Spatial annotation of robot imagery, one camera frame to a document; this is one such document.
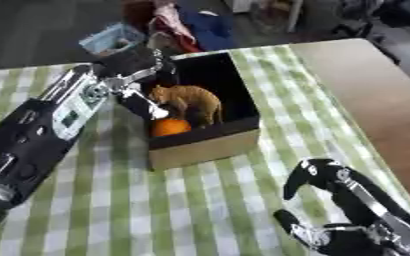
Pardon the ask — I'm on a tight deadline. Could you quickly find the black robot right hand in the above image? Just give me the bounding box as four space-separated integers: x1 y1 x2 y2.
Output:
271 158 410 256

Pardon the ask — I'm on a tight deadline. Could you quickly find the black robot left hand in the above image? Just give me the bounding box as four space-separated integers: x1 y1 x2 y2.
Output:
89 44 179 121

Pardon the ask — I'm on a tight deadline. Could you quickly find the orange toy cat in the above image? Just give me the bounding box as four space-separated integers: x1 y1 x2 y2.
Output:
147 84 226 128

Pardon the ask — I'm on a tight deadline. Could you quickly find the cardboard box with black inside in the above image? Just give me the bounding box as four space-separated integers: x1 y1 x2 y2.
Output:
143 50 263 172

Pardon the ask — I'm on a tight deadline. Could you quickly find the light blue basket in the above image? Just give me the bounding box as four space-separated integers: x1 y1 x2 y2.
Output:
77 22 148 56

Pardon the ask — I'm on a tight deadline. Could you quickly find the orange toy fruit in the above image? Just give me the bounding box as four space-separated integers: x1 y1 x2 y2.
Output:
150 118 193 138

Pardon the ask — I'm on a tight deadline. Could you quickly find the pile of clothes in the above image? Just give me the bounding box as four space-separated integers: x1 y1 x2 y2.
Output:
122 0 239 54

